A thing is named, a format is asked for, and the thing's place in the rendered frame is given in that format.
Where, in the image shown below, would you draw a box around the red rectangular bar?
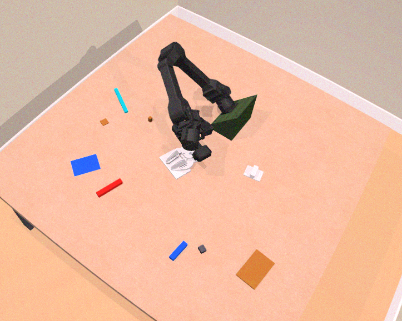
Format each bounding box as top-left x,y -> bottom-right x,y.
96,179 -> 123,198

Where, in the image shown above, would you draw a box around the brown rectangular plate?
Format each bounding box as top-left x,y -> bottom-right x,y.
236,249 -> 275,290

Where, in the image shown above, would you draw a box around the brown flat plate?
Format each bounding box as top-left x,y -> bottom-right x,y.
100,118 -> 109,126

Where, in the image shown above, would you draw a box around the blue rectangular block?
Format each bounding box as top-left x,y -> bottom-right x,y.
169,241 -> 187,261

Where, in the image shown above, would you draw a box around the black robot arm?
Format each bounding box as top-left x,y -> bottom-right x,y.
157,42 -> 239,151

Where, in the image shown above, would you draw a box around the teal rectangular bar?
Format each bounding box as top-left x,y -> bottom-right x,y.
114,88 -> 128,113

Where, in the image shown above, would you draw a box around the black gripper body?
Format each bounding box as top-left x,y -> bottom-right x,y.
172,121 -> 212,162

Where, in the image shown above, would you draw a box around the blue flat plate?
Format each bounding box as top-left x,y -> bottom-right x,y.
71,154 -> 101,176

